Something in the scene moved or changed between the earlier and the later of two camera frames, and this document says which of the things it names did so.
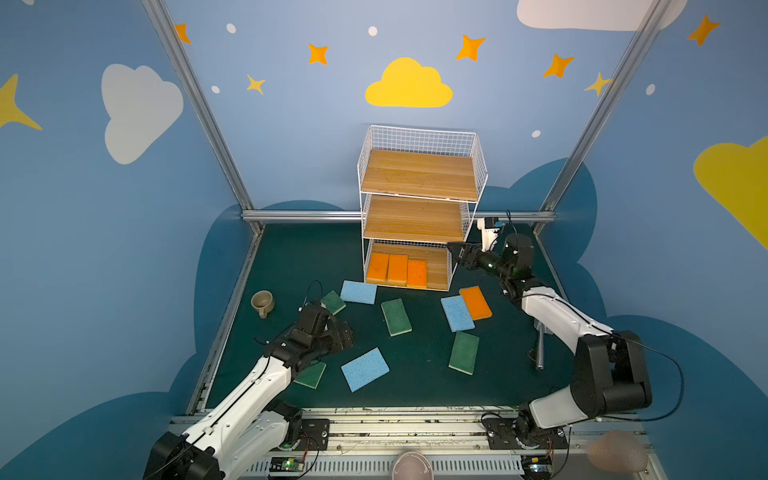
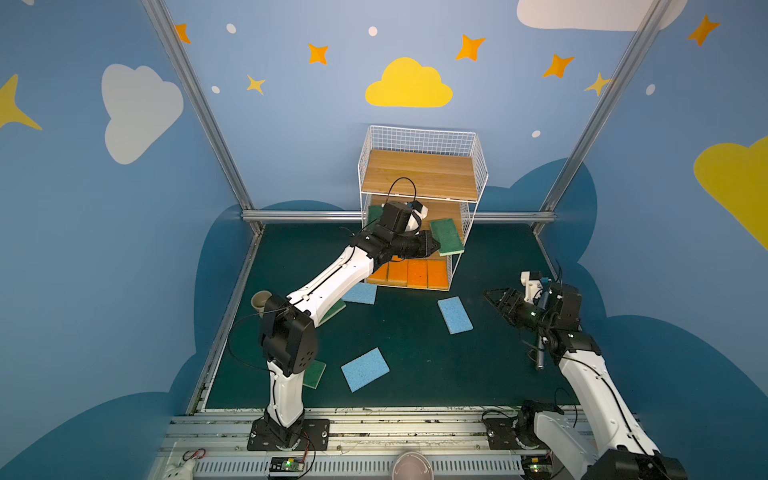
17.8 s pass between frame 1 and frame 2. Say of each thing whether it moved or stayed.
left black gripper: moved
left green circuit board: stayed
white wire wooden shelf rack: stayed
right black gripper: moved
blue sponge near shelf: stayed
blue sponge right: stayed
